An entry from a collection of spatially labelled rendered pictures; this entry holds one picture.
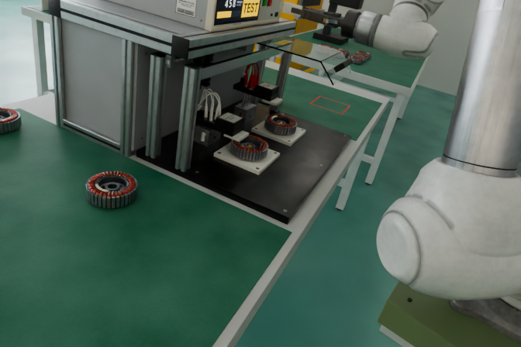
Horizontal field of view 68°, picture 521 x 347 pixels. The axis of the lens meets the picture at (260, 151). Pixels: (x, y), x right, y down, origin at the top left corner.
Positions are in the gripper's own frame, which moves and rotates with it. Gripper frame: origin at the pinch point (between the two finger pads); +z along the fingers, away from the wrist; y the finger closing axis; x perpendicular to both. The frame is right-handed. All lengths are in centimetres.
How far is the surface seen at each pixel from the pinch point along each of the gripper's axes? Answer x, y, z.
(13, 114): -40, -51, 56
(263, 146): -36.3, -20.4, -7.9
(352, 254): -118, 58, -41
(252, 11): -2.5, -7.6, 9.5
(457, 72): -84, 512, -77
